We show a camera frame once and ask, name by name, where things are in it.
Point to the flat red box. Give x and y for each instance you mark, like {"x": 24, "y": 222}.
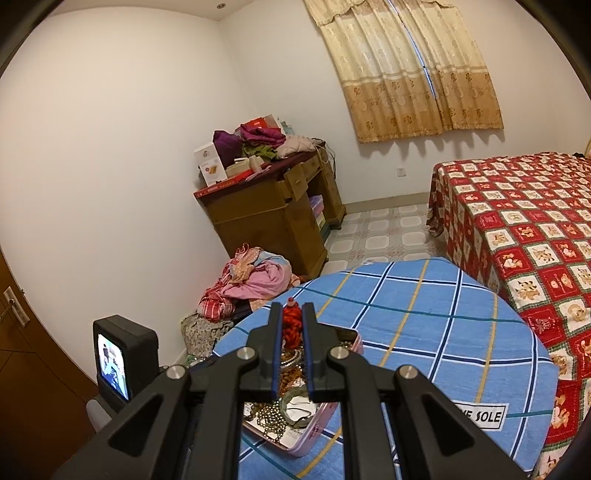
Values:
{"x": 221, "y": 187}

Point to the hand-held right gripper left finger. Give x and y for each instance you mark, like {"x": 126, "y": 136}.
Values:
{"x": 278, "y": 360}

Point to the pink tin box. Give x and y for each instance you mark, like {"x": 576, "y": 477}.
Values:
{"x": 304, "y": 438}

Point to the red printed bedspread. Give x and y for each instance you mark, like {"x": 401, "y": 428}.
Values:
{"x": 531, "y": 240}

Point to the beige patterned curtain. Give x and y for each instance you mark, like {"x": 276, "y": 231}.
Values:
{"x": 392, "y": 83}

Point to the small red box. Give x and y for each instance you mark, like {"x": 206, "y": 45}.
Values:
{"x": 258, "y": 123}

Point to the magenta garment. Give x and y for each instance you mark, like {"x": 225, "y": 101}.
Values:
{"x": 261, "y": 134}

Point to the pile of pink clothes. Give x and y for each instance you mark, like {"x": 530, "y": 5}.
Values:
{"x": 258, "y": 281}

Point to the green cloth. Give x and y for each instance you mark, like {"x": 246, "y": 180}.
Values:
{"x": 258, "y": 152}

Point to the stack of boxes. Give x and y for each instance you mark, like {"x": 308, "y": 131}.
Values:
{"x": 317, "y": 212}

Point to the blue plaid towel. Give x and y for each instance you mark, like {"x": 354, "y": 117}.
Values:
{"x": 415, "y": 323}

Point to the brown wooden desk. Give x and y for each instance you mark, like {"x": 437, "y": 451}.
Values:
{"x": 249, "y": 221}

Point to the white box with orange print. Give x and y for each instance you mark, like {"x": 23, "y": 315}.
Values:
{"x": 210, "y": 164}

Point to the pink quilted garment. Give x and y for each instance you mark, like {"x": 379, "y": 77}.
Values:
{"x": 298, "y": 146}

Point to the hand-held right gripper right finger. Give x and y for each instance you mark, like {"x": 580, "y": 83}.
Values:
{"x": 308, "y": 364}

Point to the brown wooden door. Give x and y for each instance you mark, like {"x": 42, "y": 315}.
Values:
{"x": 37, "y": 369}

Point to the purple cloth bag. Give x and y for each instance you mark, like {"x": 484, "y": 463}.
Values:
{"x": 226, "y": 147}

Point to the beige box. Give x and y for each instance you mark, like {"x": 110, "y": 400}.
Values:
{"x": 242, "y": 167}

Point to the green bangle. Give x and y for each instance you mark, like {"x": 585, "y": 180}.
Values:
{"x": 286, "y": 397}

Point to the floral cloth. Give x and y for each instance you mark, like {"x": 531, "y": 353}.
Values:
{"x": 203, "y": 332}

